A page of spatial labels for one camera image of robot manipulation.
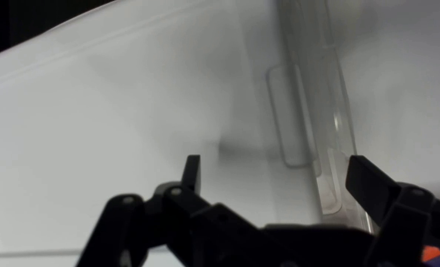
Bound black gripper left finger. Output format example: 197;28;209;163
77;154;265;267

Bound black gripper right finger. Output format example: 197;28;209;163
344;154;440;267

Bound white container lid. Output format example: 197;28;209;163
0;0;326;267

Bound clear plastic storage container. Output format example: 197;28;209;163
273;0;379;234

